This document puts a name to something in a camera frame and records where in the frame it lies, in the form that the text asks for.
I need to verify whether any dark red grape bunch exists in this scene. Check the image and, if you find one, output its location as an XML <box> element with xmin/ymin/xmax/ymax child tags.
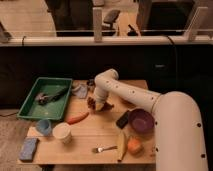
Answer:
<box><xmin>87</xmin><ymin>97</ymin><xmax>114</xmax><ymax>114</ymax></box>

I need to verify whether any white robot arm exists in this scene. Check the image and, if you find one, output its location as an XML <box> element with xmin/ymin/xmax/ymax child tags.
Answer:
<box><xmin>94</xmin><ymin>69</ymin><xmax>209</xmax><ymax>171</ymax></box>

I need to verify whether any white paper cup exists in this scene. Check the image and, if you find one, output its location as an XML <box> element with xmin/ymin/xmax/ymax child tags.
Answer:
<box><xmin>52</xmin><ymin>122</ymin><xmax>72</xmax><ymax>144</ymax></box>

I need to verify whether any small blue cup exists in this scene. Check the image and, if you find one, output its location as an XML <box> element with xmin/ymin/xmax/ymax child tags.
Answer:
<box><xmin>36</xmin><ymin>119</ymin><xmax>52</xmax><ymax>136</ymax></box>

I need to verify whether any small metal can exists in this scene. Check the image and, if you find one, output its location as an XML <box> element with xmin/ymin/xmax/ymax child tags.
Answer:
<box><xmin>87</xmin><ymin>79</ymin><xmax>95</xmax><ymax>91</ymax></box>

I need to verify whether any grey blue cloth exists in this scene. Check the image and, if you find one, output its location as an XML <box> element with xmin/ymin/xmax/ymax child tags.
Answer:
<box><xmin>72</xmin><ymin>84</ymin><xmax>88</xmax><ymax>99</ymax></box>

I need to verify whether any orange carrot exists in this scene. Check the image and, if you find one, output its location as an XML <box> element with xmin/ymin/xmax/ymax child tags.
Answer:
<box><xmin>66</xmin><ymin>112</ymin><xmax>89</xmax><ymax>125</ymax></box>

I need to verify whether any black rectangular block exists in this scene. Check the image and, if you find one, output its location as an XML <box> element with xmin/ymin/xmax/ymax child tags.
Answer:
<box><xmin>116</xmin><ymin>110</ymin><xmax>130</xmax><ymax>129</ymax></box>

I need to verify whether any wooden table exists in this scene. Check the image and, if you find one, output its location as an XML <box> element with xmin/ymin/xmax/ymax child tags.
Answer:
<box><xmin>16</xmin><ymin>79</ymin><xmax>158</xmax><ymax>166</ymax></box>

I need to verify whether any yellow banana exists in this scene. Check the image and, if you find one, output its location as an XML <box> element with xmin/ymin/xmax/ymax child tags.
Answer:
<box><xmin>117</xmin><ymin>131</ymin><xmax>126</xmax><ymax>162</ymax></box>

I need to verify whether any silver fork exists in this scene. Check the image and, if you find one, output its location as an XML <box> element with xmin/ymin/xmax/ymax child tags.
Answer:
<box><xmin>91</xmin><ymin>146</ymin><xmax>117</xmax><ymax>153</ymax></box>

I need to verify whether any purple bowl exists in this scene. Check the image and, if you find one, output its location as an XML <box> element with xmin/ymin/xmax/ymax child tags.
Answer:
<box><xmin>128</xmin><ymin>108</ymin><xmax>154</xmax><ymax>134</ymax></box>

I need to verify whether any green plastic tray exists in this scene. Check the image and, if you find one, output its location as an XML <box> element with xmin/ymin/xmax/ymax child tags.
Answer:
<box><xmin>17</xmin><ymin>77</ymin><xmax>72</xmax><ymax>121</ymax></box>

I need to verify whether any white railing bar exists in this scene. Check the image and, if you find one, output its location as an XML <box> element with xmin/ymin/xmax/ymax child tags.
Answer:
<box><xmin>0</xmin><ymin>35</ymin><xmax>213</xmax><ymax>47</ymax></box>

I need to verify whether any blue sponge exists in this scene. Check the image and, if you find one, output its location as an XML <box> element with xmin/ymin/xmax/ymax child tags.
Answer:
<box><xmin>19</xmin><ymin>138</ymin><xmax>39</xmax><ymax>162</ymax></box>

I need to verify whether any black handled tool in tray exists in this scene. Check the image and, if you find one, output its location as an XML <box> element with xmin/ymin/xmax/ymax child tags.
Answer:
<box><xmin>35</xmin><ymin>87</ymin><xmax>68</xmax><ymax>105</ymax></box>

